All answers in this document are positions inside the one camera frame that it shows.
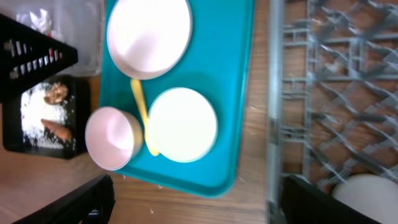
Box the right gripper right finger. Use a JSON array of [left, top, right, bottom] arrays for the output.
[[280, 175, 379, 224]]

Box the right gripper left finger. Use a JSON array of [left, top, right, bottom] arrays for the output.
[[16, 174, 115, 224]]

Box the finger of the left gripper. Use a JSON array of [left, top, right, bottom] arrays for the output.
[[1, 14, 78, 102]]

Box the foil wrapper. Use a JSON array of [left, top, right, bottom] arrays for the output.
[[29, 9, 52, 35]]

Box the brown food chunk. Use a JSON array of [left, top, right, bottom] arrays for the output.
[[44, 82, 69, 105]]

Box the pink bowl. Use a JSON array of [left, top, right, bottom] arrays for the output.
[[85, 106, 144, 171]]

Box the white cup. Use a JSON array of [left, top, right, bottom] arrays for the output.
[[332, 174, 397, 224]]

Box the carrot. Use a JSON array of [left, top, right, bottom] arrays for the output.
[[40, 119, 73, 140]]

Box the pale green bowl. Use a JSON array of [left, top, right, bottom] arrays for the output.
[[147, 87, 218, 163]]

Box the large white plate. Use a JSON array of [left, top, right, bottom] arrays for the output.
[[106, 0, 193, 80]]

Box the clear plastic waste bin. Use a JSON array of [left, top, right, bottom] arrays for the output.
[[1, 0, 105, 77]]

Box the grey dishwasher rack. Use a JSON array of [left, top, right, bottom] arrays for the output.
[[267, 0, 397, 223]]

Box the spilled white rice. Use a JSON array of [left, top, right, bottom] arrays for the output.
[[20, 82, 75, 150]]

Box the yellow plastic spoon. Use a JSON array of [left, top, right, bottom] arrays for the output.
[[130, 79, 160, 156]]

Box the teal plastic serving tray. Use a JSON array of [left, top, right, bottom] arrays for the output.
[[99, 0, 256, 199]]

